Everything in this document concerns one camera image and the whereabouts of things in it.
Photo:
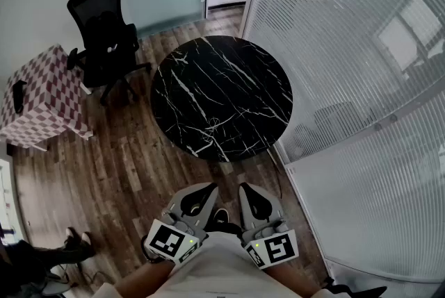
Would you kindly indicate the person's black shoe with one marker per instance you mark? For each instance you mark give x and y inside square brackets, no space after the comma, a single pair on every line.
[219,217]

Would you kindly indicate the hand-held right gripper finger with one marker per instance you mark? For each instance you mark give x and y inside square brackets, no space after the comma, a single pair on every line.
[276,208]
[244,216]

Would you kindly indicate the black chair base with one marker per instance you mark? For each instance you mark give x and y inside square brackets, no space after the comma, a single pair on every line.
[354,291]

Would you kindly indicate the person's white shirt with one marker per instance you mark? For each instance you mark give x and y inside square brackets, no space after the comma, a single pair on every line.
[222,269]

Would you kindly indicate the person's right forearm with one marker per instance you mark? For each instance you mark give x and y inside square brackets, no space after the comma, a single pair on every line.
[295,281]

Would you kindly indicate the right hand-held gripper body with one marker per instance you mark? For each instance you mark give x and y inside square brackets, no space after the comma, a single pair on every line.
[278,248]

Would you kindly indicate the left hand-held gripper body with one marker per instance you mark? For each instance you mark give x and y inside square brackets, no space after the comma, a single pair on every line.
[167,242]

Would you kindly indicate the round metal glass fitting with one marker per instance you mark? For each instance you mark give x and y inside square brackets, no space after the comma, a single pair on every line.
[377,127]
[393,118]

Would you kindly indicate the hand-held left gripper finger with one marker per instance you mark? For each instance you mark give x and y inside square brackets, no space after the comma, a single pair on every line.
[208,211]
[177,201]

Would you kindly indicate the black wristband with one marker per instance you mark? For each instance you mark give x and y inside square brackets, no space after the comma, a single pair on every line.
[144,249]

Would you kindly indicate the black mesh office chair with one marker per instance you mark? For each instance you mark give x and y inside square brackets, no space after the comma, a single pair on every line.
[104,36]

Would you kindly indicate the person's left forearm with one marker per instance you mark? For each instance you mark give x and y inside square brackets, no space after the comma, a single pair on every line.
[146,279]

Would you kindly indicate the white desk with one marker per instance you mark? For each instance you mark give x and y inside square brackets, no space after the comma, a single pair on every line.
[7,199]

